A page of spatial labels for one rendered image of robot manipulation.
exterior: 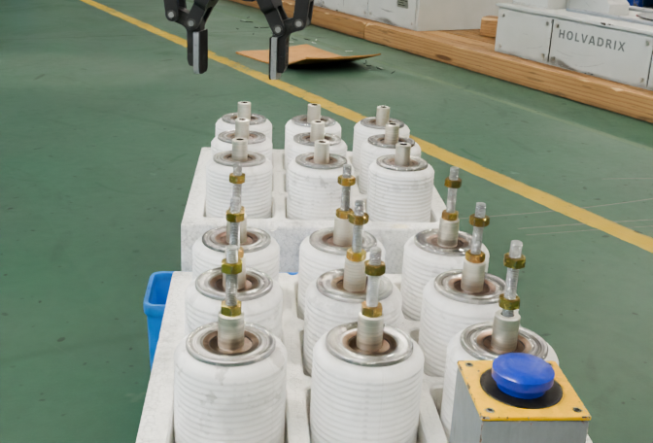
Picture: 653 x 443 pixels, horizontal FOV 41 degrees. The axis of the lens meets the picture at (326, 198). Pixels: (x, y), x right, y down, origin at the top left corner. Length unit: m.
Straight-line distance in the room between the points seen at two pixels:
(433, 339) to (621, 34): 2.28
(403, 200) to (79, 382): 0.50
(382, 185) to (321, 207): 0.09
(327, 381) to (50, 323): 0.70
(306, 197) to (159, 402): 0.51
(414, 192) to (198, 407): 0.60
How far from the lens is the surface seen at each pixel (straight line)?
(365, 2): 4.26
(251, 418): 0.74
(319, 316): 0.84
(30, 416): 1.15
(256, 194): 1.23
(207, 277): 0.87
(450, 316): 0.85
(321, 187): 1.23
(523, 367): 0.59
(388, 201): 1.25
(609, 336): 1.41
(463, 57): 3.54
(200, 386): 0.72
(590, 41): 3.15
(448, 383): 0.78
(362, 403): 0.73
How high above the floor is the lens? 0.61
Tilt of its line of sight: 19 degrees down
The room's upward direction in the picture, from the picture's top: 3 degrees clockwise
